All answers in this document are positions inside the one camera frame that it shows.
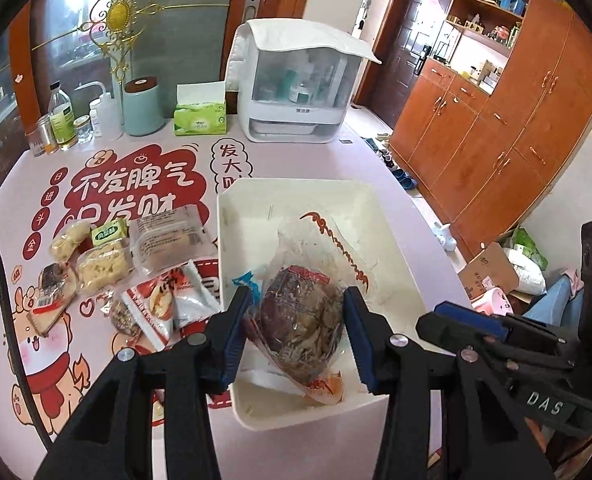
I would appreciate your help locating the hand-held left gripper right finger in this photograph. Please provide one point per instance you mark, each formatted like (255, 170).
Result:
(358, 340)

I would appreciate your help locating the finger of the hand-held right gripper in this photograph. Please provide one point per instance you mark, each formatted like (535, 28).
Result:
(468, 316)
(435, 330)

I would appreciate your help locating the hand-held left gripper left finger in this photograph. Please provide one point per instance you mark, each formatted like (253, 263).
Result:
(236, 330)

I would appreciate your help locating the white red-edged snack packet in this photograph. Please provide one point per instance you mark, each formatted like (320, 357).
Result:
(196, 295)

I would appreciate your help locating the clear bag of brown snack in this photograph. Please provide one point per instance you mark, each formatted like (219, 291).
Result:
(296, 310)

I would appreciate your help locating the red white pictured snack packet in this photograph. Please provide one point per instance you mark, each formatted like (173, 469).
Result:
(148, 310)

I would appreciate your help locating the white plastic tray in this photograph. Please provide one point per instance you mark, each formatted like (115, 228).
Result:
(256, 230)

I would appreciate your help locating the clear packet of pale bread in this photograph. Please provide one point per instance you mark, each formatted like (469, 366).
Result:
(168, 240)

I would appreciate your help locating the yellow crumbly snack packet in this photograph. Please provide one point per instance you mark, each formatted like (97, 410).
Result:
(103, 267)

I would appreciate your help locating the small green yellow snack packet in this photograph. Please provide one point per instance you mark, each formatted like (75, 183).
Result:
(108, 232)

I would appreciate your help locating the pink plastic item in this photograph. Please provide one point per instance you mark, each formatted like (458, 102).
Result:
(490, 302)

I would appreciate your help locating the cardboard box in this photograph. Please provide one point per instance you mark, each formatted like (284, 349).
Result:
(488, 272)

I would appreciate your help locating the white plastic bag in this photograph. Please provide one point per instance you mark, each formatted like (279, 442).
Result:
(528, 265)

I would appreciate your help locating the white ceramic figure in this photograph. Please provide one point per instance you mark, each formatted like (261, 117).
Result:
(444, 236)

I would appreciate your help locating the person's leg in jeans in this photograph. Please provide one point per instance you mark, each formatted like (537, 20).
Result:
(553, 305)

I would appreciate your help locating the clear nut bar packet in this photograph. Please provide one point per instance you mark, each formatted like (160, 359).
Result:
(123, 317)

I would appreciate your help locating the row of shoes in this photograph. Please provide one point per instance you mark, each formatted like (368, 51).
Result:
(395, 167)

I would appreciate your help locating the orange wooden cabinet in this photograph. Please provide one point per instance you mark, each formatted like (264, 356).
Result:
(515, 135)

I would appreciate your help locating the brown cake slice packet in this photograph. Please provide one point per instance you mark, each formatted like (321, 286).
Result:
(51, 300)

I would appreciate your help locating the round puffed pastry packet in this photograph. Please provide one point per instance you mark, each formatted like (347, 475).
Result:
(68, 240)

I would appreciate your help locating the printed pink tablecloth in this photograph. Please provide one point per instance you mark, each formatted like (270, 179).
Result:
(141, 160)

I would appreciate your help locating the green tissue pack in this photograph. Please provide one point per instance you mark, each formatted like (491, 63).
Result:
(198, 117)

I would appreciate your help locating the mint canister with brown lid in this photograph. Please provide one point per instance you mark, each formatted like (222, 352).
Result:
(143, 107)

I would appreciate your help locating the white squeeze bottle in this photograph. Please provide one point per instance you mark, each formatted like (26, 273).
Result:
(110, 117)

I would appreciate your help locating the small glass jar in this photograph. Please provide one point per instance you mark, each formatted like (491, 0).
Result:
(83, 132)

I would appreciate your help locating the white covered storage box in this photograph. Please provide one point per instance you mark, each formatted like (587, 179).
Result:
(296, 85)

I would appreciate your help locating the small white pill bottle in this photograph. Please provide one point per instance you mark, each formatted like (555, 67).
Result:
(95, 120)

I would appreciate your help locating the glass bottle with green label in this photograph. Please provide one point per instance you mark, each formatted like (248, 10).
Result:
(62, 120)

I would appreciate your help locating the metal tin can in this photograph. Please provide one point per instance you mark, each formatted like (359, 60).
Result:
(45, 135)

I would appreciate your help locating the dark brown door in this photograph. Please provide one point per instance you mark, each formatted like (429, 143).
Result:
(405, 40)

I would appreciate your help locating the glass door with gold ornament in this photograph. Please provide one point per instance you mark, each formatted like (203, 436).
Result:
(176, 25)

